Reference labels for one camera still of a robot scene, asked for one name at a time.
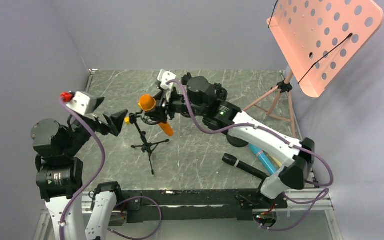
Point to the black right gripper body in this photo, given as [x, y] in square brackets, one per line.
[177, 104]

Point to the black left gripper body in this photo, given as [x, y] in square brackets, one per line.
[97, 126]

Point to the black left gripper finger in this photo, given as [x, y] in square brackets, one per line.
[96, 102]
[115, 121]

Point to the orange microphone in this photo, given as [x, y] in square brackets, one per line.
[148, 103]

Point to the black tripod shock-mount stand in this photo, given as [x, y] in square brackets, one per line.
[146, 146]

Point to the black round-base clip stand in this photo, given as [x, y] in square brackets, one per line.
[236, 142]

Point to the black microphone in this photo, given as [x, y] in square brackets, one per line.
[235, 162]

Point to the blue microphone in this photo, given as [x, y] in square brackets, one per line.
[260, 154]

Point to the cream yellow microphone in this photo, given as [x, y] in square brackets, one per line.
[277, 162]

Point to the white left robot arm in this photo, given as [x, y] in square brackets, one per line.
[60, 172]

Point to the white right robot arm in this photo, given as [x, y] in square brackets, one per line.
[206, 104]

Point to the pink perforated music stand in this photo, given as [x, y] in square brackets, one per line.
[317, 38]

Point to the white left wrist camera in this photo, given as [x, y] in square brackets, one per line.
[82, 103]

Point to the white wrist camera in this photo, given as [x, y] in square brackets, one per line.
[82, 103]
[163, 78]

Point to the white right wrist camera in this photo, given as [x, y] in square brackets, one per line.
[163, 78]

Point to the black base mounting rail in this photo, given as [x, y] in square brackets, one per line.
[175, 205]

